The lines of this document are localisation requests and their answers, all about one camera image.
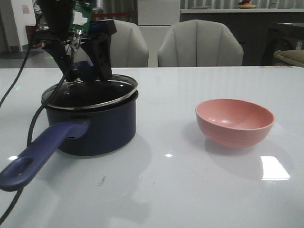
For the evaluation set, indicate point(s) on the left grey upholstered chair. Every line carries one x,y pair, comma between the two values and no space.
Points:
128,47

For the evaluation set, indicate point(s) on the glass pot lid blue knob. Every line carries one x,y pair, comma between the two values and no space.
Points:
87,91

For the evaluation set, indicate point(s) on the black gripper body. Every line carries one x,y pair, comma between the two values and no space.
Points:
66,18

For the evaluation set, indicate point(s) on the grey upholstered chair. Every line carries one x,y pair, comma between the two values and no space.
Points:
128,47
199,43

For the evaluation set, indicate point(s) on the green circuit board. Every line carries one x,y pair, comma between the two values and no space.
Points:
81,17

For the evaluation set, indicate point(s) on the right grey upholstered chair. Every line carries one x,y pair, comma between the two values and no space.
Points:
199,43

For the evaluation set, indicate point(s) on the dark blue saucepan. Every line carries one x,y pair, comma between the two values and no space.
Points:
84,133

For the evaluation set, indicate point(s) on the dark cabinet counter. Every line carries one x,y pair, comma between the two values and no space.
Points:
260,32

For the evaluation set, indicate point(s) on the fruit plate on counter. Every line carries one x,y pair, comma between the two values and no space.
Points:
245,4

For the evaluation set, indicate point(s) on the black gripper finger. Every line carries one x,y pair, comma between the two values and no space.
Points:
63,59
99,51

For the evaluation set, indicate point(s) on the white refrigerator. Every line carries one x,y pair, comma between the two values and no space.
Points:
154,17

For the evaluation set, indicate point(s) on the red bin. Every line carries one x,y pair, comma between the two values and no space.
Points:
29,31

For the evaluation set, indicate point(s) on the pink plastic bowl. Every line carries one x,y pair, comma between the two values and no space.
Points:
234,123

